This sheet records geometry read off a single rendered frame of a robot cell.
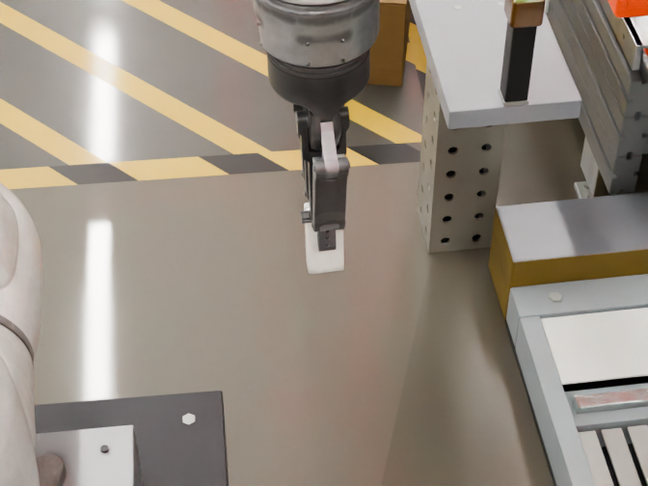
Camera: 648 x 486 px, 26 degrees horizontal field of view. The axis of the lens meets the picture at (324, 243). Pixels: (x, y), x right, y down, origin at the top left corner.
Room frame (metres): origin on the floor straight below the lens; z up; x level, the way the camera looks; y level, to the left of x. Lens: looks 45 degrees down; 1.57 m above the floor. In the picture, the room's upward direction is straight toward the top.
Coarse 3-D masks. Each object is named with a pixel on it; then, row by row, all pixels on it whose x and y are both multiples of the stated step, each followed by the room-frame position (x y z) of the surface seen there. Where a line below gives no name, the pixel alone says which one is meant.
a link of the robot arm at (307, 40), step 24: (264, 0) 0.79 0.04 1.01; (360, 0) 0.79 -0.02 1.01; (264, 24) 0.79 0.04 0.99; (288, 24) 0.78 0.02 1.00; (312, 24) 0.78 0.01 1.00; (336, 24) 0.78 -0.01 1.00; (360, 24) 0.79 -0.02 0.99; (264, 48) 0.80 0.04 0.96; (288, 48) 0.78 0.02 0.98; (312, 48) 0.78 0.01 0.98; (336, 48) 0.78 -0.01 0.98; (360, 48) 0.79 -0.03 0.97
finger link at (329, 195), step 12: (312, 168) 0.76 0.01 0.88; (324, 168) 0.76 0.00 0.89; (348, 168) 0.76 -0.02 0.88; (312, 180) 0.78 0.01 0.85; (324, 180) 0.77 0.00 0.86; (336, 180) 0.77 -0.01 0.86; (312, 192) 0.78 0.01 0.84; (324, 192) 0.77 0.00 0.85; (336, 192) 0.77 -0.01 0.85; (312, 204) 0.79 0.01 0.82; (324, 204) 0.78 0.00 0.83; (336, 204) 0.78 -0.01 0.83; (312, 216) 0.79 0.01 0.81; (324, 216) 0.78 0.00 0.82; (336, 216) 0.78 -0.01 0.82; (312, 228) 0.79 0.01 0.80
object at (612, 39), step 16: (576, 0) 1.82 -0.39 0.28; (592, 0) 1.75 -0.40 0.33; (592, 16) 1.74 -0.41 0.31; (608, 16) 1.68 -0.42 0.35; (640, 16) 1.63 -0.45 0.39; (592, 32) 1.73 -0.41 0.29; (608, 32) 1.67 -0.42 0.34; (624, 32) 1.61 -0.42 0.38; (640, 32) 1.59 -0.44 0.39; (608, 48) 1.65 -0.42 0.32; (624, 48) 1.60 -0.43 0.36; (640, 48) 1.56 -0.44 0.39; (608, 64) 1.64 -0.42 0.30; (624, 64) 1.59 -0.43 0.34; (640, 64) 1.59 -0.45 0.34; (608, 80) 1.63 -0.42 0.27; (624, 80) 1.58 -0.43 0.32; (640, 80) 1.55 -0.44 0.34; (624, 96) 1.57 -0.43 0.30; (640, 96) 1.55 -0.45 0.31; (624, 112) 1.55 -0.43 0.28; (640, 112) 1.56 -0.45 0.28
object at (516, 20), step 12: (516, 0) 1.36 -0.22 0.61; (528, 0) 1.36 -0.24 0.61; (540, 0) 1.36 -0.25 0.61; (504, 12) 1.38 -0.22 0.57; (516, 12) 1.35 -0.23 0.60; (528, 12) 1.36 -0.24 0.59; (540, 12) 1.36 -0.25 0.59; (516, 24) 1.35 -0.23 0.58; (528, 24) 1.36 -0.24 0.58; (540, 24) 1.36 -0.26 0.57
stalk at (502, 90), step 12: (516, 36) 1.36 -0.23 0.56; (528, 36) 1.36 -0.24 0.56; (504, 48) 1.38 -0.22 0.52; (516, 48) 1.36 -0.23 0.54; (528, 48) 1.36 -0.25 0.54; (504, 60) 1.38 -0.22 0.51; (516, 60) 1.36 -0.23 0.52; (528, 60) 1.36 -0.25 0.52; (504, 72) 1.37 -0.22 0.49; (516, 72) 1.36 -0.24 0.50; (528, 72) 1.36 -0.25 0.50; (504, 84) 1.37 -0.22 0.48; (516, 84) 1.36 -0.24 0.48; (528, 84) 1.36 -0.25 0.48; (504, 96) 1.36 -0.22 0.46; (516, 96) 1.36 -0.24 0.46
